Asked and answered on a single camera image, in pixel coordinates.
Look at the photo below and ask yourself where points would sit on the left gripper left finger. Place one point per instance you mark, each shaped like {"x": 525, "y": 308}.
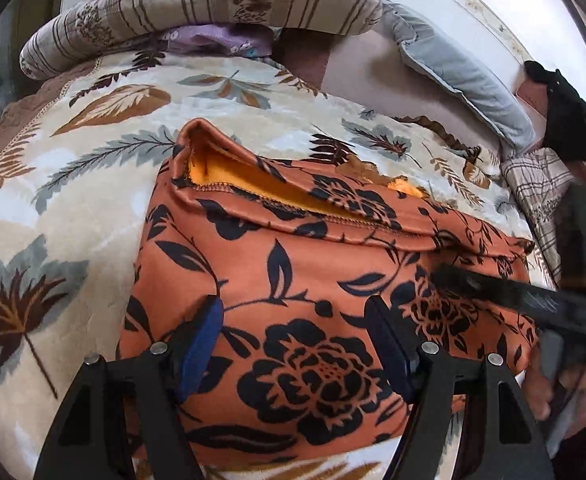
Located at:
{"x": 88, "y": 438}

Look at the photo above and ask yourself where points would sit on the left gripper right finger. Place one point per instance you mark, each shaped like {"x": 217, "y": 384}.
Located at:
{"x": 500, "y": 438}

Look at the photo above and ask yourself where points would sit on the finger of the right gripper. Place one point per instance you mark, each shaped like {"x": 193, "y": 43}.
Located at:
{"x": 560, "y": 311}

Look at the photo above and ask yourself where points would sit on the orange black floral garment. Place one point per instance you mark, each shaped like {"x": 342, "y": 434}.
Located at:
{"x": 294, "y": 249}

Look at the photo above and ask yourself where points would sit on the striped folded quilt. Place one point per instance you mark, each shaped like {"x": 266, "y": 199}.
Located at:
{"x": 538, "y": 180}

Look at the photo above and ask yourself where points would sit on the cream leaf-print blanket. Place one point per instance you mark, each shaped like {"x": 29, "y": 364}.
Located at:
{"x": 77, "y": 164}

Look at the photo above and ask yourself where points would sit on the grey pillow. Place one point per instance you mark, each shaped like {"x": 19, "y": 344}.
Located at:
{"x": 430, "y": 52}

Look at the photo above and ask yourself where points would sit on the mauve bed sheet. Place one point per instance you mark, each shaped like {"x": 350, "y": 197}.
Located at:
{"x": 369, "y": 71}

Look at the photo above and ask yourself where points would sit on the striped beige bolster pillow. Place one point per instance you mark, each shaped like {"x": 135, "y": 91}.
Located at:
{"x": 93, "y": 26}

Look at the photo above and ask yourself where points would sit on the purple cloth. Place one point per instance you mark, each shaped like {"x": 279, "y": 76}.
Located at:
{"x": 247, "y": 41}

